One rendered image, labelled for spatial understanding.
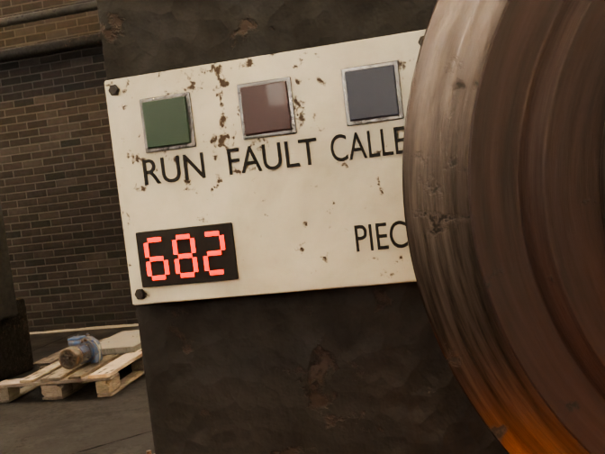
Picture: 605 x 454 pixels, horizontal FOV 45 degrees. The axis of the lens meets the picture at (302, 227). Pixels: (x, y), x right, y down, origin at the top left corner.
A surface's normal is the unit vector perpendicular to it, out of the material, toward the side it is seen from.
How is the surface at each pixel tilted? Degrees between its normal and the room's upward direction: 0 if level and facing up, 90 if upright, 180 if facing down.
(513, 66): 90
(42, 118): 90
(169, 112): 90
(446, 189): 90
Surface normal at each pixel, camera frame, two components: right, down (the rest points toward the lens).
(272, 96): -0.22, 0.07
